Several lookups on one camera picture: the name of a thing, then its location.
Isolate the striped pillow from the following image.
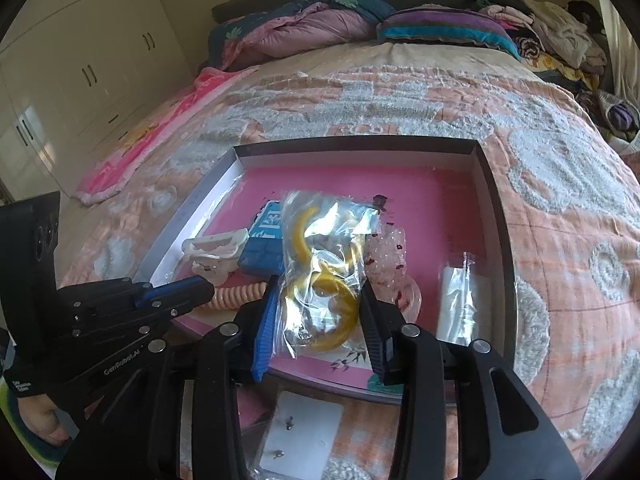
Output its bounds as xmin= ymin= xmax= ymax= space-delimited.
xmin=375 ymin=7 xmax=523 ymax=61

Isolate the small blue box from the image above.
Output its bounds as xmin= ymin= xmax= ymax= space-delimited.
xmin=237 ymin=237 xmax=287 ymax=278

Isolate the orange cloud quilt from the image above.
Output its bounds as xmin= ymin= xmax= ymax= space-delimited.
xmin=60 ymin=55 xmax=640 ymax=480

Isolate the bag of yellow hoops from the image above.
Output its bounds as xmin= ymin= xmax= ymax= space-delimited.
xmin=272 ymin=189 xmax=383 ymax=361

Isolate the white curtain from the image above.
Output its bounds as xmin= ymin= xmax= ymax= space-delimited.
xmin=597 ymin=0 xmax=640 ymax=106

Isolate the clear plastic packet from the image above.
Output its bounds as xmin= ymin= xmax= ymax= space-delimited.
xmin=436 ymin=252 xmax=493 ymax=346

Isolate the basket of clothes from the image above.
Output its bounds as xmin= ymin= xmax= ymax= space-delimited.
xmin=595 ymin=89 xmax=640 ymax=153

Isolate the dotted bow hair tie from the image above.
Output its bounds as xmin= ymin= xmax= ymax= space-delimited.
xmin=365 ymin=195 xmax=423 ymax=321

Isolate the pink-lined cardboard box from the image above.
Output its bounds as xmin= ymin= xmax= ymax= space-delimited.
xmin=135 ymin=135 xmax=518 ymax=406

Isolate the white hair claw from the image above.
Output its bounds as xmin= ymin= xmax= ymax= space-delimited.
xmin=181 ymin=227 xmax=250 ymax=281

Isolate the pile of clothes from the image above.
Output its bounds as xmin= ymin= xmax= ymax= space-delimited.
xmin=470 ymin=0 xmax=608 ymax=96

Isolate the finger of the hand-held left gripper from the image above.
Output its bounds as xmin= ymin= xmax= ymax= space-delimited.
xmin=72 ymin=284 xmax=218 ymax=347
xmin=57 ymin=275 xmax=215 ymax=322

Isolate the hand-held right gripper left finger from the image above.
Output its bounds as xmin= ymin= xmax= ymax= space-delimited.
xmin=55 ymin=274 xmax=281 ymax=480

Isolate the white earring card packet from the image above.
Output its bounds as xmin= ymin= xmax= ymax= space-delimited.
xmin=250 ymin=390 xmax=346 ymax=480

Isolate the purple floral duvet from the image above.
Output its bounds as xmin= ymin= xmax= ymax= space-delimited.
xmin=207 ymin=0 xmax=396 ymax=68

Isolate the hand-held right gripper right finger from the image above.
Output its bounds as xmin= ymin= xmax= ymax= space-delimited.
xmin=359 ymin=280 xmax=583 ymax=480

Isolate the pink printed blanket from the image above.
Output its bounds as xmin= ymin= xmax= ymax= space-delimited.
xmin=75 ymin=67 xmax=256 ymax=206

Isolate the cream wardrobe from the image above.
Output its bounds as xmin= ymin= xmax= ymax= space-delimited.
xmin=0 ymin=0 xmax=211 ymax=201

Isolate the person's left hand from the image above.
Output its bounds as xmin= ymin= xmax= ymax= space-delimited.
xmin=10 ymin=395 xmax=71 ymax=448

